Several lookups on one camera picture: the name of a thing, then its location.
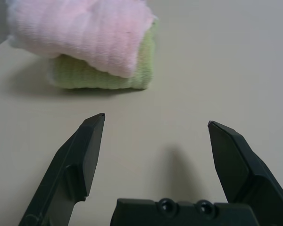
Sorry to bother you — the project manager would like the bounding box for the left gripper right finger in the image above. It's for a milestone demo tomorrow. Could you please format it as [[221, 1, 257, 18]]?
[[207, 120, 283, 226]]

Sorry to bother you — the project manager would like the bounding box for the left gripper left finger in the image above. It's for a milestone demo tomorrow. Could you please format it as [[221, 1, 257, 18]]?
[[18, 113, 106, 226]]

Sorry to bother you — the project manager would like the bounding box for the pink towel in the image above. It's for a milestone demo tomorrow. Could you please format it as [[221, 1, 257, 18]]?
[[6, 0, 157, 78]]

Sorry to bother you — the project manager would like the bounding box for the green folded towel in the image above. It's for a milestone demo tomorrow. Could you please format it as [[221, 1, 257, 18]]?
[[46, 16, 160, 91]]

